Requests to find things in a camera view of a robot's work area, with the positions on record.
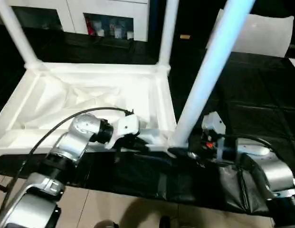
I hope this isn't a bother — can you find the white plastic table top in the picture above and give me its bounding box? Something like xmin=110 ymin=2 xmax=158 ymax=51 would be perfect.
xmin=0 ymin=61 xmax=184 ymax=159

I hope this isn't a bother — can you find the white plastic table leg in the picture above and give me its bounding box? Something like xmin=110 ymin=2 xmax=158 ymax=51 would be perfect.
xmin=169 ymin=0 xmax=257 ymax=150
xmin=156 ymin=0 xmax=181 ymax=72
xmin=0 ymin=0 xmax=40 ymax=69

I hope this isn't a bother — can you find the black work mat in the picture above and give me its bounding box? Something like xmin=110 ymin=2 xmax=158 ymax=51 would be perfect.
xmin=0 ymin=22 xmax=295 ymax=218

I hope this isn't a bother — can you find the black robot foot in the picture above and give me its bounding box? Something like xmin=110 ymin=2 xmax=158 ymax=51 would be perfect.
xmin=95 ymin=220 xmax=120 ymax=228

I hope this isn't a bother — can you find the red packet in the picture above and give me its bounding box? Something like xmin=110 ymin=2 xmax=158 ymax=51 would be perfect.
xmin=86 ymin=19 xmax=94 ymax=36

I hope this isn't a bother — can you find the white chair back panel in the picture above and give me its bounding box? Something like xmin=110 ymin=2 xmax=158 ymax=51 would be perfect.
xmin=205 ymin=9 xmax=295 ymax=58

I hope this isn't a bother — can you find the black cabinet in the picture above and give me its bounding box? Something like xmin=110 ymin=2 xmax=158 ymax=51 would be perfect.
xmin=148 ymin=0 xmax=225 ymax=65

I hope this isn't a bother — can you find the white cabinet with glass doors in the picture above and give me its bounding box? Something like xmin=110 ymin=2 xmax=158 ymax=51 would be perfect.
xmin=8 ymin=0 xmax=151 ymax=43

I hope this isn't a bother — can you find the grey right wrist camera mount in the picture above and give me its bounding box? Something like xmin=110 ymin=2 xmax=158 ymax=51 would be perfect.
xmin=201 ymin=111 xmax=227 ymax=160

